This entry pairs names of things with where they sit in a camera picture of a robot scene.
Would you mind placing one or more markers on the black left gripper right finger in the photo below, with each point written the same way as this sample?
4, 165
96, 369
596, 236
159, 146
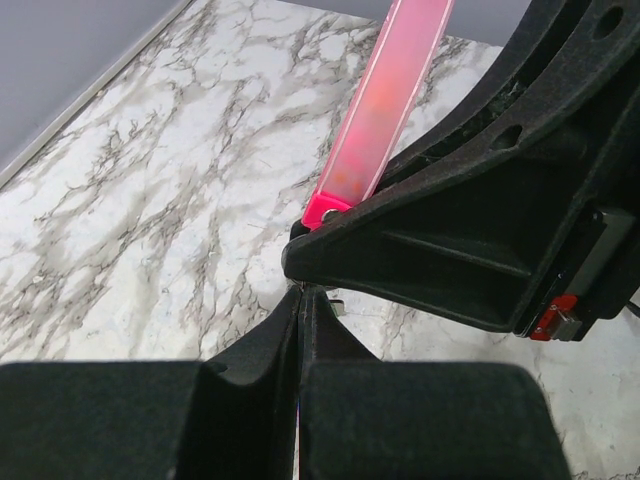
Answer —
364, 418

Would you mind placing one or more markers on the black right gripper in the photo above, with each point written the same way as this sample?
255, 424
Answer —
539, 238

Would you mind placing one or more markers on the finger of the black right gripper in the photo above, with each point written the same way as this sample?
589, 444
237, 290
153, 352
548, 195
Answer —
559, 55

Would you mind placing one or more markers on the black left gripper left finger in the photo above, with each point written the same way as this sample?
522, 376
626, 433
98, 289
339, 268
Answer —
229, 417

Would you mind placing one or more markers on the pink strap keyring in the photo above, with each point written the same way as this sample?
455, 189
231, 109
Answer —
381, 105

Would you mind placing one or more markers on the green key tag with key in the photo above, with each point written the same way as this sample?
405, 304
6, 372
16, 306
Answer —
338, 307

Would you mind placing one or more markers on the aluminium table frame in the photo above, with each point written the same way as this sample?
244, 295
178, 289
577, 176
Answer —
56, 55

